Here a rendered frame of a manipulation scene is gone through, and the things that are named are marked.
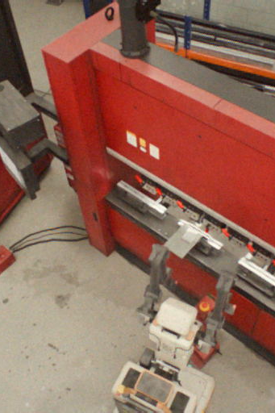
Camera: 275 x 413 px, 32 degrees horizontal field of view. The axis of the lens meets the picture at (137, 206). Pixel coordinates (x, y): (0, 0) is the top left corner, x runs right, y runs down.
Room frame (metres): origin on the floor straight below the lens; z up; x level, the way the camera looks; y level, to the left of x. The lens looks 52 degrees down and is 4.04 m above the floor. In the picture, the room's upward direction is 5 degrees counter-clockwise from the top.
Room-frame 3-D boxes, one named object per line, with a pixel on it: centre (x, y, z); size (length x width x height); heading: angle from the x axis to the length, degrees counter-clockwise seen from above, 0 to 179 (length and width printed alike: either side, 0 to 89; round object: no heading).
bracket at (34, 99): (2.82, 0.68, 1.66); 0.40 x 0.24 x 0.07; 45
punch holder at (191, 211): (2.11, -0.41, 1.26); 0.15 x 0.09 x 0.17; 45
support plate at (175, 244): (1.99, -0.33, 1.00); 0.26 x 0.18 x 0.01; 135
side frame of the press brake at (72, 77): (2.91, 0.13, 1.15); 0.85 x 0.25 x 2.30; 135
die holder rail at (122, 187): (2.48, -0.04, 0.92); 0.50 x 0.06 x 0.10; 45
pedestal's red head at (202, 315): (1.50, -0.46, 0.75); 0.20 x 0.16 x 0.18; 39
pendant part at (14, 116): (2.63, 0.83, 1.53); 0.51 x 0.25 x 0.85; 32
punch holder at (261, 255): (1.69, -0.83, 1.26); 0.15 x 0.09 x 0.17; 45
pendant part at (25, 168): (2.54, 0.87, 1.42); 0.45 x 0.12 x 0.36; 32
